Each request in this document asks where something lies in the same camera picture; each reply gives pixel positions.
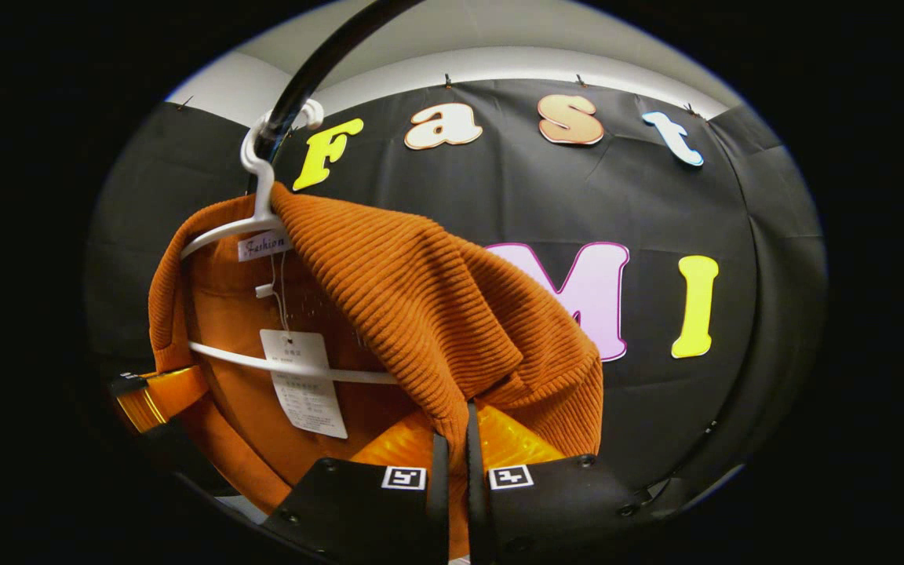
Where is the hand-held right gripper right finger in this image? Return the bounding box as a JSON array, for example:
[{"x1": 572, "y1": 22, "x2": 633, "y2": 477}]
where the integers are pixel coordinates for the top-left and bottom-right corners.
[{"x1": 465, "y1": 402, "x2": 651, "y2": 565}]

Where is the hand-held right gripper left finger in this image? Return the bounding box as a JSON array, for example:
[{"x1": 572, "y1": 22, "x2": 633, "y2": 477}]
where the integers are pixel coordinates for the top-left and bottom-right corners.
[{"x1": 262, "y1": 408, "x2": 451, "y2": 565}]

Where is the orange ribbed knit garment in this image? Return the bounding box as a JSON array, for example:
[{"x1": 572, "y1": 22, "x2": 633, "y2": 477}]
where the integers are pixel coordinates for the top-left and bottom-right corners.
[{"x1": 148, "y1": 182, "x2": 604, "y2": 560}]

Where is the white plastic clothes hanger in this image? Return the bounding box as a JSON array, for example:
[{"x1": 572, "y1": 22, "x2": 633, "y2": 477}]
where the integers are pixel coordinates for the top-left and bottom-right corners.
[{"x1": 180, "y1": 100, "x2": 399, "y2": 387}]

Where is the white paper garment tag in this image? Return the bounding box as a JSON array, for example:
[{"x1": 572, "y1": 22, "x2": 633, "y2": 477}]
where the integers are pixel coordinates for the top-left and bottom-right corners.
[{"x1": 259, "y1": 329, "x2": 349, "y2": 439}]

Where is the black backdrop cloth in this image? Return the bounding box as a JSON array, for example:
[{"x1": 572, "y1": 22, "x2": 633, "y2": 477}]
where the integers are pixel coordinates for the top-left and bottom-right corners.
[{"x1": 83, "y1": 78, "x2": 828, "y2": 519}]

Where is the black clothes rail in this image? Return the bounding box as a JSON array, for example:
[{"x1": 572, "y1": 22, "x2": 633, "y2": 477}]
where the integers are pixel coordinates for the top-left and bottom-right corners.
[{"x1": 246, "y1": 0, "x2": 425, "y2": 193}]

